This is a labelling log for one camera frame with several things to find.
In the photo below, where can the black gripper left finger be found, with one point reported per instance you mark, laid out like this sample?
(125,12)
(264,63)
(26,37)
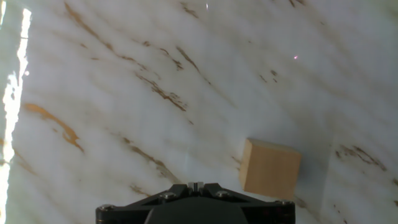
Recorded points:
(130,211)

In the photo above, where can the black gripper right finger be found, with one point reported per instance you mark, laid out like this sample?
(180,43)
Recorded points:
(270,213)

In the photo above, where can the small wooden block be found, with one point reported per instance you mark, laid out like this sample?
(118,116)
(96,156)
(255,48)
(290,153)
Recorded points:
(270,171)

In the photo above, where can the marble pattern table mat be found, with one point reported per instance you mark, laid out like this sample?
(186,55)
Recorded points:
(186,93)

